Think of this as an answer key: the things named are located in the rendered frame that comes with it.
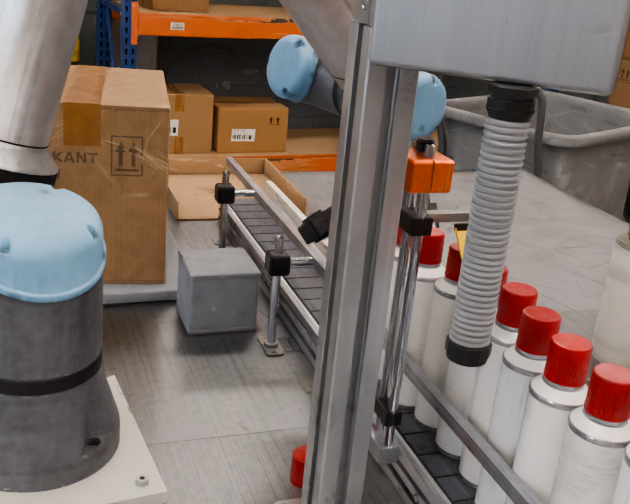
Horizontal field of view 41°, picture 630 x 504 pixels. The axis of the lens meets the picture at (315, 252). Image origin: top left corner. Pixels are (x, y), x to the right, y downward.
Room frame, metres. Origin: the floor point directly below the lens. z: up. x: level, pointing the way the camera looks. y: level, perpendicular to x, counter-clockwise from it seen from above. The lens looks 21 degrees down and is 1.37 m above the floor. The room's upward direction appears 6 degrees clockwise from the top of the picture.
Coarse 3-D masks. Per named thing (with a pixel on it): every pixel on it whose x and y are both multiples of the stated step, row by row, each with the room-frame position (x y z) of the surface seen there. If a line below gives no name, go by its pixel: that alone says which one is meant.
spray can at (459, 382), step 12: (504, 276) 0.75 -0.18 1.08; (456, 372) 0.75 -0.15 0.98; (468, 372) 0.74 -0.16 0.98; (456, 384) 0.75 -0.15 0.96; (468, 384) 0.74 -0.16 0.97; (456, 396) 0.75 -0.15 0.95; (468, 396) 0.74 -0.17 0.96; (468, 408) 0.74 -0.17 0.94; (444, 432) 0.75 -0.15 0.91; (444, 444) 0.75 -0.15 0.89; (456, 444) 0.74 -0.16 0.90; (456, 456) 0.74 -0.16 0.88
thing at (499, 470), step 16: (240, 176) 1.43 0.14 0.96; (256, 192) 1.33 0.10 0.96; (272, 208) 1.25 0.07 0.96; (288, 224) 1.18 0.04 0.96; (320, 256) 1.07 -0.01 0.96; (320, 272) 1.03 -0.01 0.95; (384, 336) 0.84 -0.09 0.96; (416, 368) 0.78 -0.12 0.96; (416, 384) 0.76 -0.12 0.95; (432, 384) 0.75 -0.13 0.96; (432, 400) 0.73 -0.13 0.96; (448, 400) 0.72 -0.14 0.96; (448, 416) 0.70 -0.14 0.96; (464, 416) 0.69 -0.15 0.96; (464, 432) 0.67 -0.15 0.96; (480, 448) 0.64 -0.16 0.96; (496, 464) 0.62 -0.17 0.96; (496, 480) 0.61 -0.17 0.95; (512, 480) 0.60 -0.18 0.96; (512, 496) 0.59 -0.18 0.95; (528, 496) 0.58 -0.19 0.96
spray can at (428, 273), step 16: (432, 240) 0.84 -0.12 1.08; (432, 256) 0.84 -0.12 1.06; (432, 272) 0.84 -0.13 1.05; (416, 288) 0.83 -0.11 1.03; (432, 288) 0.83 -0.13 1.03; (416, 304) 0.83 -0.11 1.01; (416, 320) 0.83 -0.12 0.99; (416, 336) 0.83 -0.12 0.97; (416, 352) 0.83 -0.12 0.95; (400, 400) 0.83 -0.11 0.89
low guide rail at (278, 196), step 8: (272, 184) 1.54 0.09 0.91; (272, 192) 1.51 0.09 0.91; (280, 192) 1.49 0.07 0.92; (280, 200) 1.47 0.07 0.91; (288, 200) 1.45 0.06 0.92; (288, 208) 1.42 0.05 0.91; (296, 208) 1.41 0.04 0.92; (296, 216) 1.38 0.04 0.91; (304, 216) 1.37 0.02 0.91; (296, 224) 1.38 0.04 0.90; (320, 248) 1.26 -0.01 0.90
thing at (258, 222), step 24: (240, 216) 1.44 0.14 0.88; (264, 216) 1.45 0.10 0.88; (264, 240) 1.33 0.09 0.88; (288, 240) 1.34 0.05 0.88; (312, 288) 1.15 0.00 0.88; (312, 312) 1.06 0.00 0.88; (408, 432) 0.79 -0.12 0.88; (432, 432) 0.79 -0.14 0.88; (432, 456) 0.74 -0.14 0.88; (456, 480) 0.71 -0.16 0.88
